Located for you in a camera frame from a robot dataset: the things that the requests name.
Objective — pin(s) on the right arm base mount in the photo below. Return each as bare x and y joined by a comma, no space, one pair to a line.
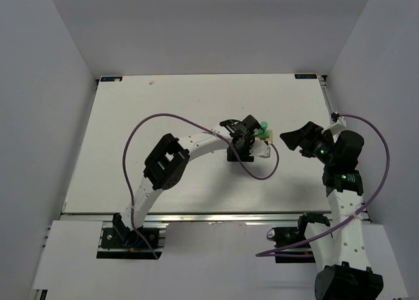
283,236

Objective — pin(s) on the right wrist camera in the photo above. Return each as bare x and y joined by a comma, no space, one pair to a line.
338,124

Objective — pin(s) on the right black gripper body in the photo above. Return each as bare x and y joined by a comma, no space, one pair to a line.
309,143

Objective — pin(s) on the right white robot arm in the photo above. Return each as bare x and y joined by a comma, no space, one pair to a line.
344,271

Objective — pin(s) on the blue corner label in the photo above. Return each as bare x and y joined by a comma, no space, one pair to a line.
305,76
111,79

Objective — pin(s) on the left blue corner label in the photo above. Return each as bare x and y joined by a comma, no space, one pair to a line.
111,79

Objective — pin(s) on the green cylinder block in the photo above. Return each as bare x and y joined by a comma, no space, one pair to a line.
264,127

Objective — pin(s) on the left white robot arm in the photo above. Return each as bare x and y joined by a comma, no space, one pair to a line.
166,163

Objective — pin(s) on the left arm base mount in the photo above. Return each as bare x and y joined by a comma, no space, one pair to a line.
118,241

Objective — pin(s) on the right blue corner label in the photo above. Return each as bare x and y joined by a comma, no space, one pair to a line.
305,76

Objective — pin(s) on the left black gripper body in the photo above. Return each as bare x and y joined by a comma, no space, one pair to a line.
248,131

